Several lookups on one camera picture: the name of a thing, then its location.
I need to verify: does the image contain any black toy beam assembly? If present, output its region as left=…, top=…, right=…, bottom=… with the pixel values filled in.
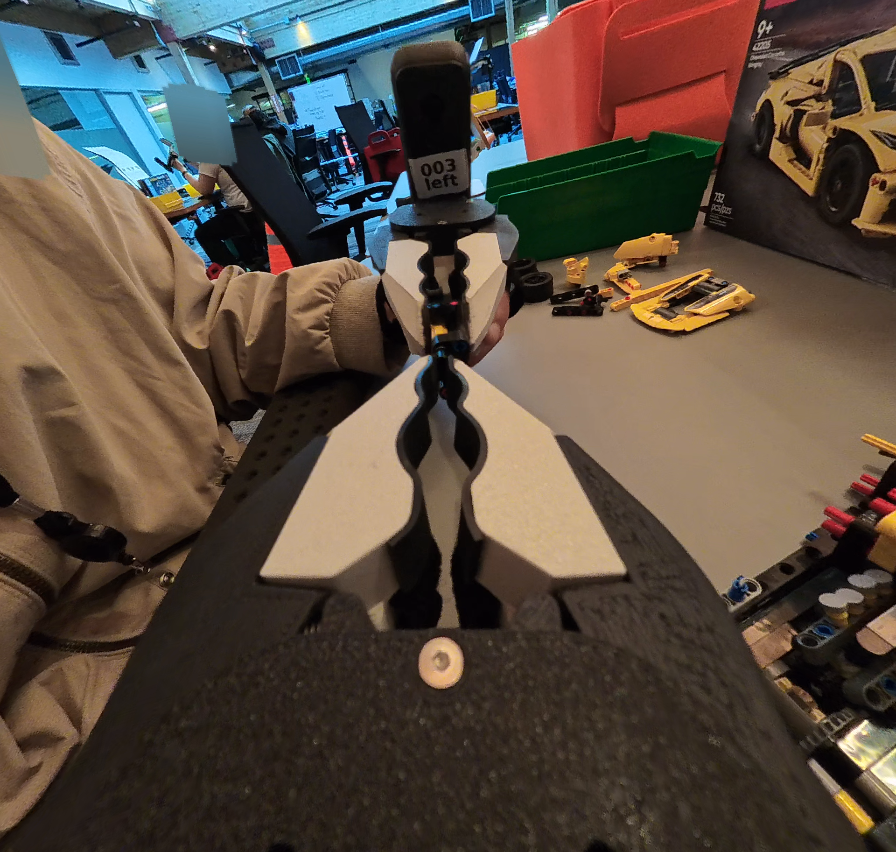
left=549, top=285, right=615, bottom=318

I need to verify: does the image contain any person's left hand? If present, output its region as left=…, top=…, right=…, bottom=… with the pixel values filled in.
left=464, top=308, right=507, bottom=367

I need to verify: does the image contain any grey desk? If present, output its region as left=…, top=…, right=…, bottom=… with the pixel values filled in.
left=388, top=141, right=896, bottom=629

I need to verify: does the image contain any black office chair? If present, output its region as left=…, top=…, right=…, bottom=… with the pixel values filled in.
left=227, top=118, right=391, bottom=266

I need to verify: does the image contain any black toy car chassis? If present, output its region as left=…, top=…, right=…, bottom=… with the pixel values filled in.
left=721, top=434, right=896, bottom=840

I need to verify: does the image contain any white board with writing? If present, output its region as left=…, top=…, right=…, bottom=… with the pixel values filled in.
left=290, top=73, right=354, bottom=132

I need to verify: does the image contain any orange felt bag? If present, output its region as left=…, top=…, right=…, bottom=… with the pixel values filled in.
left=511, top=0, right=769, bottom=164

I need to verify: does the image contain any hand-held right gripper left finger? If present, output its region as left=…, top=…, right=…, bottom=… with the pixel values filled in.
left=259, top=356, right=443, bottom=633

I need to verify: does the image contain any person in beige jacket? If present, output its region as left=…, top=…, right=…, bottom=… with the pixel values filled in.
left=0, top=117, right=281, bottom=832

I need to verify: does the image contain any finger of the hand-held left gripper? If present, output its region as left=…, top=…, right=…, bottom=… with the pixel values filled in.
left=382, top=236, right=435, bottom=357
left=456, top=233, right=508, bottom=361

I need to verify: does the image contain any yellow toy car panel assembly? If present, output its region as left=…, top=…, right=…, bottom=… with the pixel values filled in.
left=630, top=268, right=757, bottom=334

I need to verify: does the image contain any yellow toy fender piece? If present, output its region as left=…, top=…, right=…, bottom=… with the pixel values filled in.
left=615, top=233, right=680, bottom=270

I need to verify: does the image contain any toy car set box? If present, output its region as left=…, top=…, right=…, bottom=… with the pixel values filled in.
left=703, top=0, right=896, bottom=287

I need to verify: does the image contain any person's left forearm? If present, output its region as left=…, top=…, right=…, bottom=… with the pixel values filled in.
left=203, top=257, right=410, bottom=405

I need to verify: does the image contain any black perforated panel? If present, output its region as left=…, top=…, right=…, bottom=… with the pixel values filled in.
left=210, top=372, right=396, bottom=538

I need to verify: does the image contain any small black brick assembly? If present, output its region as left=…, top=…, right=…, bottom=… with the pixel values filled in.
left=423, top=290, right=471, bottom=401

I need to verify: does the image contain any red office chair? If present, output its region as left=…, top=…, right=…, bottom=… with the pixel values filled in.
left=364, top=128, right=405, bottom=185

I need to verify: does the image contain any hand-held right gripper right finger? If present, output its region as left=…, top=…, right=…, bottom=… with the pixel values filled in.
left=451, top=367, right=629, bottom=631

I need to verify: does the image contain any black strap clip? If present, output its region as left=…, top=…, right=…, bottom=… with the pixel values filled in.
left=0, top=475, right=151, bottom=574

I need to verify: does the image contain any green plastic bin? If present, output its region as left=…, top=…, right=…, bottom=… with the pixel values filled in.
left=485, top=131, right=723, bottom=262

